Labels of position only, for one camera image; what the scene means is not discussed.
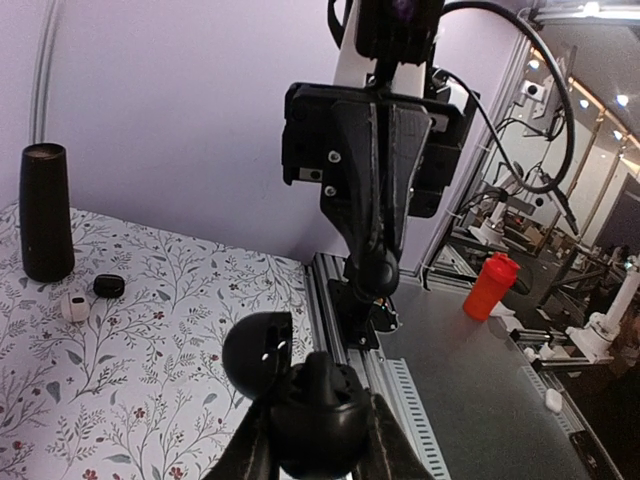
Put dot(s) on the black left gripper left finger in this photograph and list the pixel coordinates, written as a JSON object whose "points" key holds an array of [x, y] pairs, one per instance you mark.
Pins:
{"points": [[250, 453]]}

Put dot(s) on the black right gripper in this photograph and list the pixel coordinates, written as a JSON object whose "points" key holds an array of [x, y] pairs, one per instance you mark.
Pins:
{"points": [[331, 137]]}

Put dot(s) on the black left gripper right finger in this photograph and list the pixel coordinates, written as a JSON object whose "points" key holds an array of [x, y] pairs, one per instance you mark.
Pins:
{"points": [[388, 453]]}

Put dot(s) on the black oval charging case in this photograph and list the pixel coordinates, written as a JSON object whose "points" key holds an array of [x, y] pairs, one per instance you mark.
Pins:
{"points": [[320, 410]]}

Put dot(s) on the black case near brown cup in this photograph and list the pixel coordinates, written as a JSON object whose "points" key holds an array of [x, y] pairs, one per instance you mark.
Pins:
{"points": [[109, 286]]}

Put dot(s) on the cream earbud case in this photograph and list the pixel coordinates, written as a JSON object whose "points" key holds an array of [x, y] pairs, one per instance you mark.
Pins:
{"points": [[74, 307]]}

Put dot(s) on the floral table cloth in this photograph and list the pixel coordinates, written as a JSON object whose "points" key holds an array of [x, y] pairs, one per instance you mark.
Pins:
{"points": [[138, 390]]}

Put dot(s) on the red shaker bottle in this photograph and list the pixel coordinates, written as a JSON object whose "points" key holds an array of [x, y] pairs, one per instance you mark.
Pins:
{"points": [[497, 276]]}

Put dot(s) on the dark brown tall cup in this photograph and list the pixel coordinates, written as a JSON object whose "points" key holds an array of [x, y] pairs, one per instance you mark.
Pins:
{"points": [[44, 211]]}

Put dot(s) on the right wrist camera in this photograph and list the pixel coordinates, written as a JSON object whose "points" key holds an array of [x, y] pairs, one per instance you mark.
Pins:
{"points": [[403, 32]]}

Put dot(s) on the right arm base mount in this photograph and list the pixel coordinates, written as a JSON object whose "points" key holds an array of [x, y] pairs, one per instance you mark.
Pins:
{"points": [[359, 321]]}

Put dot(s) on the right aluminium frame post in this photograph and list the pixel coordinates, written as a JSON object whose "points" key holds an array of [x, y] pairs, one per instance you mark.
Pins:
{"points": [[42, 71]]}

